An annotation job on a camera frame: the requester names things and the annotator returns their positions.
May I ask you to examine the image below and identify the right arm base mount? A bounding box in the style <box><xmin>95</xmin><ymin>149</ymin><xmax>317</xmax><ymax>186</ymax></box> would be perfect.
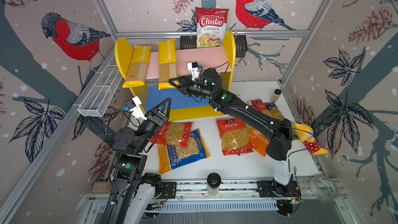
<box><xmin>257</xmin><ymin>179</ymin><xmax>301</xmax><ymax>198</ymax></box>

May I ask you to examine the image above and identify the Chuba cassava chips bag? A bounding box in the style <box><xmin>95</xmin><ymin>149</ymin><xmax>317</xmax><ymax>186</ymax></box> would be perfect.
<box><xmin>195</xmin><ymin>7</ymin><xmax>229</xmax><ymax>48</ymax></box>

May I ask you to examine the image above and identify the red spaghetti pack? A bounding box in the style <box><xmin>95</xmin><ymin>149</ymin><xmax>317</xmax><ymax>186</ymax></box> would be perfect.
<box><xmin>251</xmin><ymin>99</ymin><xmax>273</xmax><ymax>117</ymax></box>

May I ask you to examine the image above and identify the small spice bottle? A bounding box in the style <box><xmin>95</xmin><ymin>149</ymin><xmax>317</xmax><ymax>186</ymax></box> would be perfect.
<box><xmin>271</xmin><ymin>89</ymin><xmax>282</xmax><ymax>103</ymax></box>

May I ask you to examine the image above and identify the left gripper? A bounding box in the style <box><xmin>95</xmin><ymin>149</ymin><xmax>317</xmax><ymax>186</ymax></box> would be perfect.
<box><xmin>135</xmin><ymin>99</ymin><xmax>170</xmax><ymax>155</ymax></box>

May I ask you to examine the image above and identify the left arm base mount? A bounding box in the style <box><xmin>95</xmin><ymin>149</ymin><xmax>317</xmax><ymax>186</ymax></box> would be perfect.
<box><xmin>153</xmin><ymin>181</ymin><xmax>177</xmax><ymax>200</ymax></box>

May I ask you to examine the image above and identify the brown sponge block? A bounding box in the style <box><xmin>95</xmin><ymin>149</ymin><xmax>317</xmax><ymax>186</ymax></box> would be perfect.
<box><xmin>90</xmin><ymin>181</ymin><xmax>112</xmax><ymax>195</ymax></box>

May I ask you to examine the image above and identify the black wall basket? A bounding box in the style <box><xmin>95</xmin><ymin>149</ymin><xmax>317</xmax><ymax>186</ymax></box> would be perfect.
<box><xmin>180</xmin><ymin>35</ymin><xmax>248</xmax><ymax>58</ymax></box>

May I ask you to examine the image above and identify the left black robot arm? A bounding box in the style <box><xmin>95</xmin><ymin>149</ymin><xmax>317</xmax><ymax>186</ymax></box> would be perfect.
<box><xmin>101</xmin><ymin>96</ymin><xmax>172</xmax><ymax>224</ymax></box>

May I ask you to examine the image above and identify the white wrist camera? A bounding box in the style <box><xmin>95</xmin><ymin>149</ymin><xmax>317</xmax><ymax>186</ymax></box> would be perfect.
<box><xmin>187</xmin><ymin>62</ymin><xmax>203</xmax><ymax>81</ymax></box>
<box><xmin>122</xmin><ymin>96</ymin><xmax>147</xmax><ymax>120</ymax></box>

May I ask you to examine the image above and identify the black round camera knob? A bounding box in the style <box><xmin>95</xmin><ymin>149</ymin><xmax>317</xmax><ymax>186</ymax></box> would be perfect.
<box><xmin>207</xmin><ymin>172</ymin><xmax>222</xmax><ymax>188</ymax></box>

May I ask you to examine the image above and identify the orange pastatime pasta bag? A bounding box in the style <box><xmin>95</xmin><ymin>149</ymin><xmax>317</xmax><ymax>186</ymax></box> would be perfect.
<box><xmin>248</xmin><ymin>128</ymin><xmax>270</xmax><ymax>157</ymax></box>

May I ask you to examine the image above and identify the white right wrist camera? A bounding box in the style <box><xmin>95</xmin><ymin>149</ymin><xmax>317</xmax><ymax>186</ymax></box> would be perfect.
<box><xmin>187</xmin><ymin>62</ymin><xmax>203</xmax><ymax>81</ymax></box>

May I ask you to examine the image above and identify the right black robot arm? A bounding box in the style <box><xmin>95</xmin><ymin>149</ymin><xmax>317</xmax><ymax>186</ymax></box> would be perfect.
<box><xmin>169</xmin><ymin>68</ymin><xmax>293</xmax><ymax>186</ymax></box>

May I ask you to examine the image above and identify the clear tape roll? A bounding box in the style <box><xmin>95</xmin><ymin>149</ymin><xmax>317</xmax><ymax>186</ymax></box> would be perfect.
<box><xmin>309</xmin><ymin>175</ymin><xmax>340</xmax><ymax>201</ymax></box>

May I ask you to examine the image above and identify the blue shell pasta bag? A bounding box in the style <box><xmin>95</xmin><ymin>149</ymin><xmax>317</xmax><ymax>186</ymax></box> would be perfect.
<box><xmin>158</xmin><ymin>129</ymin><xmax>210</xmax><ymax>175</ymax></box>

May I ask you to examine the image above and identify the red noodle bag left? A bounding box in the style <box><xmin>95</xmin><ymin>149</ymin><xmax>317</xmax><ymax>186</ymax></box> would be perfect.
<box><xmin>150</xmin><ymin>122</ymin><xmax>193</xmax><ymax>148</ymax></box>

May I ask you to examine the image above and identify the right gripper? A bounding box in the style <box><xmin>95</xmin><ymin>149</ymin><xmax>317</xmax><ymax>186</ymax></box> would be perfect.
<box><xmin>168</xmin><ymin>77</ymin><xmax>215</xmax><ymax>103</ymax></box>

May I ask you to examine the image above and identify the yellow plush toy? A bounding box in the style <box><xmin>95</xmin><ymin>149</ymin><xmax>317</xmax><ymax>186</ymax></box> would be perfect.
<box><xmin>293</xmin><ymin>122</ymin><xmax>329</xmax><ymax>156</ymax></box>

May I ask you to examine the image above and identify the red macaroni bag centre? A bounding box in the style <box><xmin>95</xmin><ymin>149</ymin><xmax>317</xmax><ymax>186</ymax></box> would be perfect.
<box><xmin>216</xmin><ymin>118</ymin><xmax>253</xmax><ymax>156</ymax></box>

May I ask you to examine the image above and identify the white wire mesh basket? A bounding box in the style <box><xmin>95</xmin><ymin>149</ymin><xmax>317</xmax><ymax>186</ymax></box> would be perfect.
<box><xmin>78</xmin><ymin>53</ymin><xmax>122</xmax><ymax>117</ymax></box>

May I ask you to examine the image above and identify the yellow spaghetti pack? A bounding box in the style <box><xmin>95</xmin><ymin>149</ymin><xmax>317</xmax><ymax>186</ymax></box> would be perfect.
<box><xmin>122</xmin><ymin>46</ymin><xmax>151</xmax><ymax>88</ymax></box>
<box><xmin>158</xmin><ymin>38</ymin><xmax>178</xmax><ymax>90</ymax></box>

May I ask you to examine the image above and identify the yellow shelf unit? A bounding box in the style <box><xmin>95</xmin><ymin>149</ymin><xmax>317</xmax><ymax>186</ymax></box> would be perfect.
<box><xmin>115</xmin><ymin>31</ymin><xmax>236</xmax><ymax>121</ymax></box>

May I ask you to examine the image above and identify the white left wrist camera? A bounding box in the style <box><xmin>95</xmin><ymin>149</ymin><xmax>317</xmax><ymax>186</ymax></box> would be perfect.
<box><xmin>122</xmin><ymin>96</ymin><xmax>147</xmax><ymax>120</ymax></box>

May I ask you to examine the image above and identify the dark spaghetti pack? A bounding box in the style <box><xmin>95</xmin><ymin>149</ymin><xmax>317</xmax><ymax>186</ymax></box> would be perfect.
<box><xmin>265</xmin><ymin>102</ymin><xmax>285</xmax><ymax>121</ymax></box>

